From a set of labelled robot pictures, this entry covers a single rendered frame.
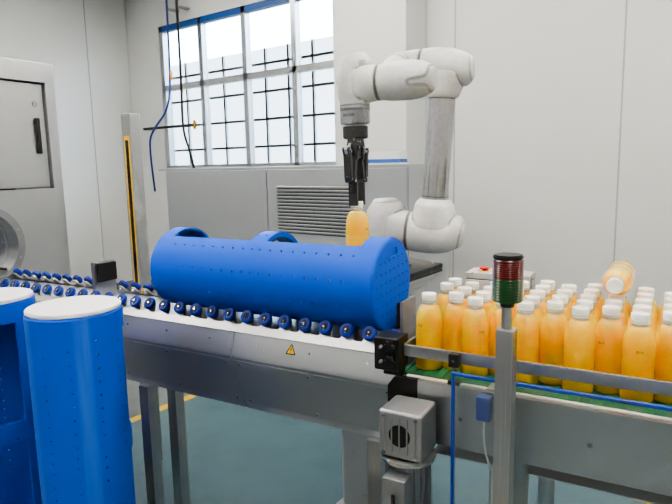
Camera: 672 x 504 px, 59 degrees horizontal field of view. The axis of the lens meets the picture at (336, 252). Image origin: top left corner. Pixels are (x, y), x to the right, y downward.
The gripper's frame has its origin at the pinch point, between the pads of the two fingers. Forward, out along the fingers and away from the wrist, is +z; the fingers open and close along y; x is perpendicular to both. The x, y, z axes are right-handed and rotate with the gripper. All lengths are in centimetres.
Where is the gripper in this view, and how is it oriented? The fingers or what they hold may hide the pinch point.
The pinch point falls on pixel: (357, 194)
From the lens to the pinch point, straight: 179.3
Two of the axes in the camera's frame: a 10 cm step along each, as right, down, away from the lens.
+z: 0.3, 9.9, 1.4
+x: 8.7, 0.4, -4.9
